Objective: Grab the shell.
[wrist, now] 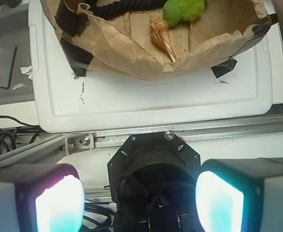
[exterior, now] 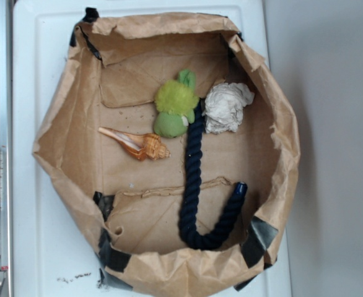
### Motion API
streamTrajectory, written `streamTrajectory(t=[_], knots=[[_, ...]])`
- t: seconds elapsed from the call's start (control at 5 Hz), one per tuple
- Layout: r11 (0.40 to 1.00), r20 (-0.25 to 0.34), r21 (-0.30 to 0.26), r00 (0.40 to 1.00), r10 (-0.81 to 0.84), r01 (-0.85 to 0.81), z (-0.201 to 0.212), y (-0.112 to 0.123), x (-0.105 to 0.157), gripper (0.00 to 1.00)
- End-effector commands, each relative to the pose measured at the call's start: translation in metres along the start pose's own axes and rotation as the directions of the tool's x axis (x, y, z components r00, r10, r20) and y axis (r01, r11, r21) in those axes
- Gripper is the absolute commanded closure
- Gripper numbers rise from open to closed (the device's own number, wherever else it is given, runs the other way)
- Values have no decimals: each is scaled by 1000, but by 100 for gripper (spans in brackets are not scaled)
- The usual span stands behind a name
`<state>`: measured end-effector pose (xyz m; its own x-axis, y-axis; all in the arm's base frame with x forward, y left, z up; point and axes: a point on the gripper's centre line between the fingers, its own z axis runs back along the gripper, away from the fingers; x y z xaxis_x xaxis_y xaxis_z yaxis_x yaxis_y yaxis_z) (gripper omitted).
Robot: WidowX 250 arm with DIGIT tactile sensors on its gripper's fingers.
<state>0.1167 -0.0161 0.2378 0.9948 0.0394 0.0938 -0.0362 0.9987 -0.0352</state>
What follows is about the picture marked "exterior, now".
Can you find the crumpled white paper ball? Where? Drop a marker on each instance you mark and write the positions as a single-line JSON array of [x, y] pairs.
[[223, 107]]

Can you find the brown paper bag bin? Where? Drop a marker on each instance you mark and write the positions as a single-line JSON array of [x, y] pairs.
[[128, 210]]

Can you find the green plush toy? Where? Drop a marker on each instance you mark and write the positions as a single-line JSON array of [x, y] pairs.
[[175, 102]]

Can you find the orange spiral conch shell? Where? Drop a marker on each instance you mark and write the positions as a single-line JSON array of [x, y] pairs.
[[140, 147]]

